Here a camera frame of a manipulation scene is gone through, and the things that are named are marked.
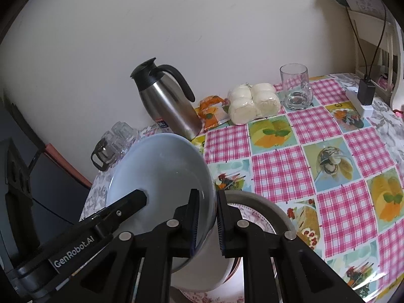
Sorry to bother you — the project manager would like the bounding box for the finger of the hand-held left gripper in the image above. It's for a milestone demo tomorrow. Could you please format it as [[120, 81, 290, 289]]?
[[80, 189, 148, 237]]

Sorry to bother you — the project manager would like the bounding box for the stainless steel thermos jug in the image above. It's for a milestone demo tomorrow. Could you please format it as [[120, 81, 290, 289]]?
[[130, 57, 203, 141]]

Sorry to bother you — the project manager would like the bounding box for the glass teapot with black handle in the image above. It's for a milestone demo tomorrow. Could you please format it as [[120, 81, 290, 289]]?
[[91, 139, 119, 171]]

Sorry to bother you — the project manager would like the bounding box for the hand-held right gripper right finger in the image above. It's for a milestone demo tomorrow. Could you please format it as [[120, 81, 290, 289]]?
[[216, 190, 363, 303]]

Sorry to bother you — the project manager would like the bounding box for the white chair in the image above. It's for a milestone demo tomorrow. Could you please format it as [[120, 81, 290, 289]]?
[[350, 16, 404, 111]]

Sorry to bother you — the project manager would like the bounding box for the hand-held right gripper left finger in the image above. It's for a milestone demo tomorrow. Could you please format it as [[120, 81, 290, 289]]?
[[80, 189, 201, 303]]

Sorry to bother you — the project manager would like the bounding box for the clear glass mug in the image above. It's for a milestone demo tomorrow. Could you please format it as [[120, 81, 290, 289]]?
[[279, 63, 314, 111]]

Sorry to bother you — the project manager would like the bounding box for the black cable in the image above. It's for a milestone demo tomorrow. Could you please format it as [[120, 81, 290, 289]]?
[[335, 0, 389, 79]]

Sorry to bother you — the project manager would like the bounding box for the floral round plate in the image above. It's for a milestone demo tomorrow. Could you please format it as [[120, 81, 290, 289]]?
[[180, 205, 280, 303]]

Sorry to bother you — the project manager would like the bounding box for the small clear glass cup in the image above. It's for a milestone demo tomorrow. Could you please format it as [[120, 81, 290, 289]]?
[[110, 121, 140, 152], [100, 130, 122, 155]]

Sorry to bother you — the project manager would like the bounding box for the orange snack packet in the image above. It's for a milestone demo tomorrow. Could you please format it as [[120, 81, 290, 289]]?
[[198, 95, 231, 131]]

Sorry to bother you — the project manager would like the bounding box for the black charger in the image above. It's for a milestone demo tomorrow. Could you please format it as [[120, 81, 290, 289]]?
[[358, 75, 377, 106]]

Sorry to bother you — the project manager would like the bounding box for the light blue bowl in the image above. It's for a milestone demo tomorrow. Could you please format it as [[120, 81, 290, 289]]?
[[106, 133, 245, 291]]

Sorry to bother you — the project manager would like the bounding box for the reddish wooden board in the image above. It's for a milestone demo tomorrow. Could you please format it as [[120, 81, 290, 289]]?
[[45, 143, 93, 187]]

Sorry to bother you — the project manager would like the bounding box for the dark furniture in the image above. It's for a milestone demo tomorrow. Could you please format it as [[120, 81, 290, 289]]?
[[0, 95, 95, 269]]

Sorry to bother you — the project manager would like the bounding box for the bag of steamed buns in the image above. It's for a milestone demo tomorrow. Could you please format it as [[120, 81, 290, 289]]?
[[227, 83, 282, 125]]

